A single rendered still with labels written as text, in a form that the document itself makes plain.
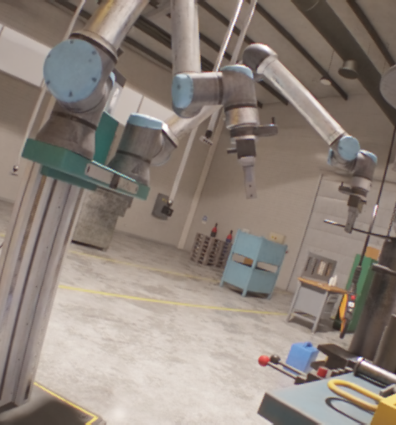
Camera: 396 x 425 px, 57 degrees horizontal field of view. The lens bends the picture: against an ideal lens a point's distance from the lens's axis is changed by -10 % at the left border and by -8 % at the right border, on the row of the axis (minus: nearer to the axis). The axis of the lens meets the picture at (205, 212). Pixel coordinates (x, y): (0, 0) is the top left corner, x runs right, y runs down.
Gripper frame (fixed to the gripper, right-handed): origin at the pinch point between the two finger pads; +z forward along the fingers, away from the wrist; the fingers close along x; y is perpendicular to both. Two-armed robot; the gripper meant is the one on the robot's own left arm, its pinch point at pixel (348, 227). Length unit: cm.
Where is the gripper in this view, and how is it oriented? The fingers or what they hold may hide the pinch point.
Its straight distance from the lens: 174.0
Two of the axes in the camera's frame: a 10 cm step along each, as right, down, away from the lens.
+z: -3.1, 9.5, -0.3
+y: 8.2, 2.5, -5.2
